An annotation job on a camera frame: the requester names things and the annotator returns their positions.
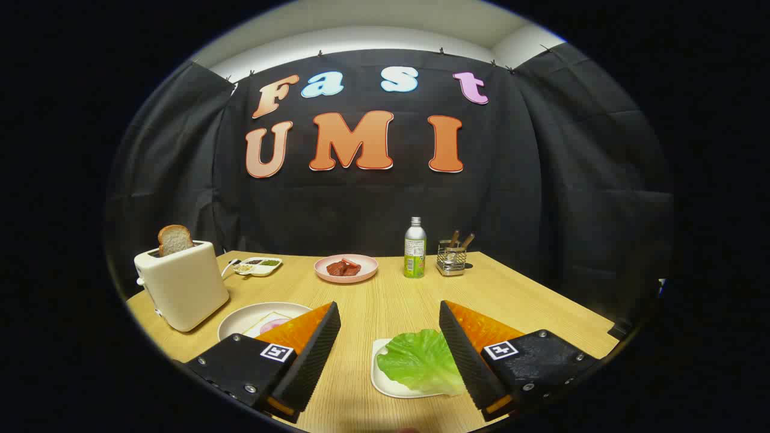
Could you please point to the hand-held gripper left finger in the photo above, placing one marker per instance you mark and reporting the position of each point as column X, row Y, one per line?
column 313, row 361

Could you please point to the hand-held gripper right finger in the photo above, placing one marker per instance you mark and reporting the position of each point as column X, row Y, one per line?
column 466, row 361

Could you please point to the green lettuce leaf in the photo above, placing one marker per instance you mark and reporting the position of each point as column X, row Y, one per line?
column 415, row 361

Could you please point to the toasted bread slice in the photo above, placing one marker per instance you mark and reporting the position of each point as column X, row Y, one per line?
column 174, row 240

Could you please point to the pink ham slice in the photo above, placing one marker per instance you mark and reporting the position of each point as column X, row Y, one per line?
column 271, row 326

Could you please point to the white bread slice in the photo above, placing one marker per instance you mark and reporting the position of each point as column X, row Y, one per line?
column 272, row 315

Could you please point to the white square plate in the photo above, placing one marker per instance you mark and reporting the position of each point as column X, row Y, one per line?
column 380, row 382

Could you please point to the white round plate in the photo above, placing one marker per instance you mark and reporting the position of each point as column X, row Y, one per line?
column 237, row 323

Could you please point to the red meat pieces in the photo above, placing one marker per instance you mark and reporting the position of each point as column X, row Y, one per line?
column 343, row 268

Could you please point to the white divided condiment dish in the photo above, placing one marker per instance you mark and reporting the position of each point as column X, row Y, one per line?
column 258, row 268

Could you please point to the pink plate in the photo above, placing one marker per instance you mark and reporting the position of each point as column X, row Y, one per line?
column 368, row 268

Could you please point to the green and silver bottle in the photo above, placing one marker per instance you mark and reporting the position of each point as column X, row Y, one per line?
column 415, row 252

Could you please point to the white toaster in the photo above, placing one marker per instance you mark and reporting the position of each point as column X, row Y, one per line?
column 186, row 282

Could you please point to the black backdrop cloth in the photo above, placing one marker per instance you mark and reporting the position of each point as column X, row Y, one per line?
column 361, row 204

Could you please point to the black table edge bracket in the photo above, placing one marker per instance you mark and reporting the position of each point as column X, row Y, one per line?
column 618, row 331

